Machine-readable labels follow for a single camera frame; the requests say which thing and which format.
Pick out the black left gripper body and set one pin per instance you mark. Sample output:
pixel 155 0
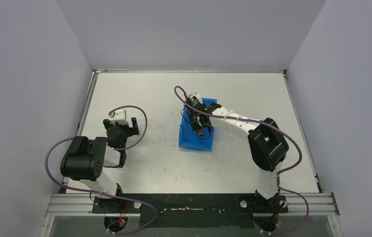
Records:
pixel 123 130

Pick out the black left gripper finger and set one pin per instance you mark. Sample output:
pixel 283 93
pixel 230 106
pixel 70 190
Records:
pixel 134 129
pixel 107 123

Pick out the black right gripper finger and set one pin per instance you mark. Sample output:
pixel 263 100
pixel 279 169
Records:
pixel 206 122
pixel 193 121

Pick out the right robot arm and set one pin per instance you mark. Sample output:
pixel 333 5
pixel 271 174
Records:
pixel 268 147

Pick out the aluminium front rail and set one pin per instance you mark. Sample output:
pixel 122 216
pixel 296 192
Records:
pixel 86 205

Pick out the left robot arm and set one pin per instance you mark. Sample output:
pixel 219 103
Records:
pixel 85 158

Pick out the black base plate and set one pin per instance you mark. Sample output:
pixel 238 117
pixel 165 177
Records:
pixel 207 219

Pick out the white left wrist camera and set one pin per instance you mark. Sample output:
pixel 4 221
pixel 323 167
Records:
pixel 119 117

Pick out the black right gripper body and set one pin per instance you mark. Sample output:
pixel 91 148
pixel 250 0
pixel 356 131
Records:
pixel 203 125

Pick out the blue plastic bin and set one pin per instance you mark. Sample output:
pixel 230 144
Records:
pixel 189 139

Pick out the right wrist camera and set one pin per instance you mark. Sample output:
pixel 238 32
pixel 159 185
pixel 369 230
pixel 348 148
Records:
pixel 195 100

